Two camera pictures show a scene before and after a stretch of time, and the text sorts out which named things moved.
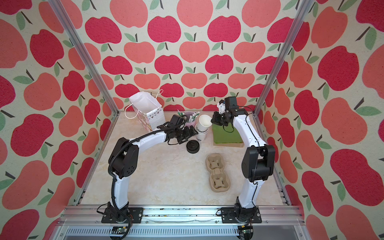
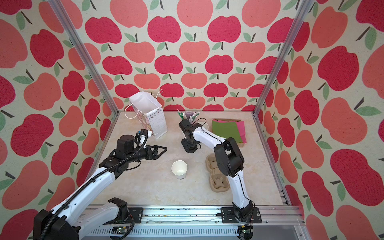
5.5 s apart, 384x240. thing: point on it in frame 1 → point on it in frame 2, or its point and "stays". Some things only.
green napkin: x=226 y=134 stays
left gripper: x=188 y=134 → x=155 y=156
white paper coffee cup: x=204 y=122 → x=179 y=168
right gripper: x=214 y=118 → x=184 y=144
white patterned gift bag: x=148 y=109 stays
